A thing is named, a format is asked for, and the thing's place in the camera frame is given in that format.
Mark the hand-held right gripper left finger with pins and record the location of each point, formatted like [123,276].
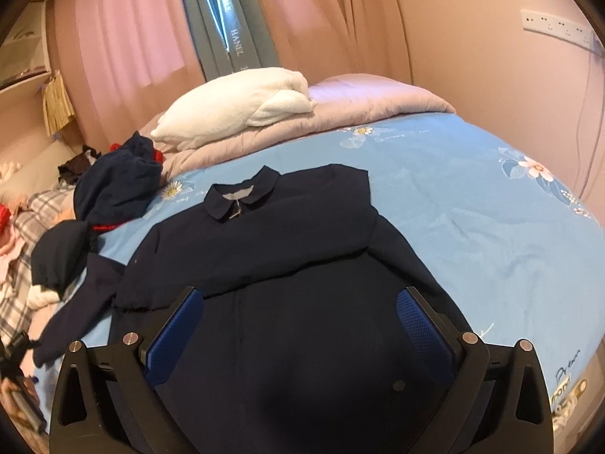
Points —
[175,335]

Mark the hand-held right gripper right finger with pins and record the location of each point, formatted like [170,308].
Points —
[420,335]

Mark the navy collared shirt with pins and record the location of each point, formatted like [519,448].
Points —
[283,246]

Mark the dark crumpled clothes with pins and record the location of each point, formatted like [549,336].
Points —
[75,166]

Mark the grey plaid blanket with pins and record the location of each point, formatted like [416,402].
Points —
[19,312]

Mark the white knitted cloth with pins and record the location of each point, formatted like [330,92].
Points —
[42,295]

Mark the rolled navy garment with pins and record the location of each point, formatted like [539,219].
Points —
[61,255]

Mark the red cloth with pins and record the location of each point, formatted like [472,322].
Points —
[4,220]

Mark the blue floral bed sheet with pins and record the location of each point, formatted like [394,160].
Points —
[449,208]

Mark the navy garment with red trim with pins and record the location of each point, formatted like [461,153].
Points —
[118,184]

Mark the white plush blanket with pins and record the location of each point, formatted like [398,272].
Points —
[222,108]

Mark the lilac quilt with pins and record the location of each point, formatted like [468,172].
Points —
[359,99]

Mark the beige tasselled hanging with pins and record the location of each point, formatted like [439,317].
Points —
[57,104]

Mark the white shelf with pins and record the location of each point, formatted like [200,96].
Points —
[23,56]

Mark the pink curtain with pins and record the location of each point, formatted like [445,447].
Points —
[331,14]
[123,33]

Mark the grey printed curtain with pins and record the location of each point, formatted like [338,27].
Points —
[231,33]

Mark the white wall power strip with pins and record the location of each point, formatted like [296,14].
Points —
[557,26]

